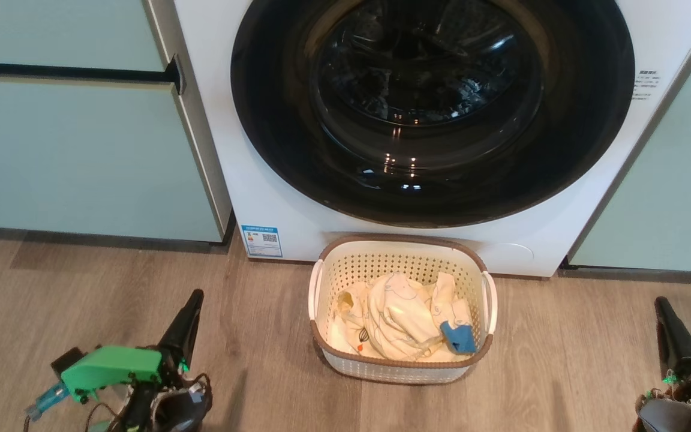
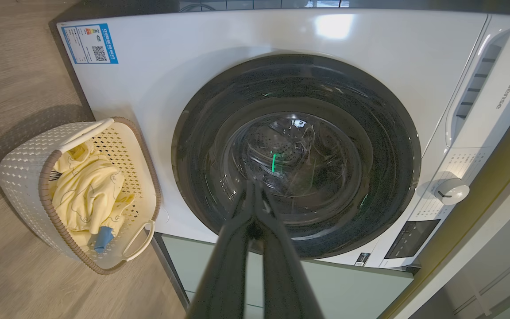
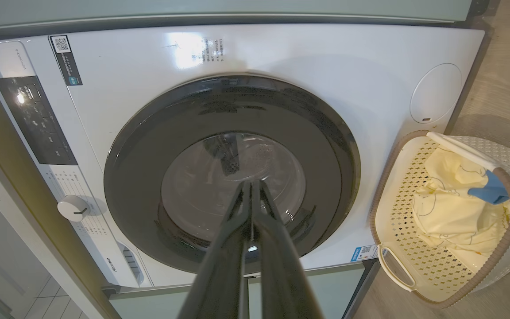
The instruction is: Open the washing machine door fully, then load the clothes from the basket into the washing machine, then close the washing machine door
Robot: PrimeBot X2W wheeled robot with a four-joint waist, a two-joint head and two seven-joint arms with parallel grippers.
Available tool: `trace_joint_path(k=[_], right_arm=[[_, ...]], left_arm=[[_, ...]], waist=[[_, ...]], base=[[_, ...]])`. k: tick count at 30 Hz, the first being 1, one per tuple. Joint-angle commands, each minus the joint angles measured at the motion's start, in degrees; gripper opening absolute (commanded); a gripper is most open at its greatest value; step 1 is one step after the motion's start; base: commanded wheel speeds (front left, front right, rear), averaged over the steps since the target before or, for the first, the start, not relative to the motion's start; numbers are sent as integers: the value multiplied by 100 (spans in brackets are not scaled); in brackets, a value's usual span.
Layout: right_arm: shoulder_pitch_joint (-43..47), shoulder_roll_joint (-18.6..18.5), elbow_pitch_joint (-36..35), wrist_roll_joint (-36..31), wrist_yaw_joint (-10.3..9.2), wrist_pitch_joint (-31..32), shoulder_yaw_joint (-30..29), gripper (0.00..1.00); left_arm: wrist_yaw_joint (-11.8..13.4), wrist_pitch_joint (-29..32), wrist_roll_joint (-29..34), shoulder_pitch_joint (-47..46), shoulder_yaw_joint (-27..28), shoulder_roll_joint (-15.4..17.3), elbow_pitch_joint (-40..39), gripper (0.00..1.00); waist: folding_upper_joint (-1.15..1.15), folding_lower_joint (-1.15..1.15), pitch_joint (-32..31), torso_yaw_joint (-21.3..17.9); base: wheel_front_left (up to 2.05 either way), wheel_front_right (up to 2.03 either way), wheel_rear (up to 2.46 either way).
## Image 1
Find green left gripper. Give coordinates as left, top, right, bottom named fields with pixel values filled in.
left=61, top=289, right=205, bottom=404

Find large cream printed garment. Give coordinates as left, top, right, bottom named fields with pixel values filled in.
left=329, top=271, right=460, bottom=362

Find cream garment with blue patch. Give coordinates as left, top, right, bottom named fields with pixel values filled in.
left=429, top=271, right=478, bottom=355

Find black round glass washer door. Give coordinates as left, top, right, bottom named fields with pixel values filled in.
left=230, top=0, right=636, bottom=229

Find wide pale green cabinet door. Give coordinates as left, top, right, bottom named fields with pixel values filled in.
left=569, top=18, right=691, bottom=274

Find white front-load washing machine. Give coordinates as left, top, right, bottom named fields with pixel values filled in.
left=173, top=0, right=691, bottom=278

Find blue energy label sticker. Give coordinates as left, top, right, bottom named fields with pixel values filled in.
left=241, top=225, right=283, bottom=259

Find grey cabinet side panel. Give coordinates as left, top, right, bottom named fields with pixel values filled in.
left=142, top=0, right=233, bottom=244

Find white perforated brown-rimmed laundry basket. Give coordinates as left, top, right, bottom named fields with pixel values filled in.
left=308, top=234, right=498, bottom=385

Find printed warning text sticker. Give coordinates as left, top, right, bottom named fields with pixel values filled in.
left=632, top=69, right=662, bottom=101

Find black cabinet handle strip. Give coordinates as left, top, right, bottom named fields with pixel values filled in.
left=0, top=60, right=187, bottom=95

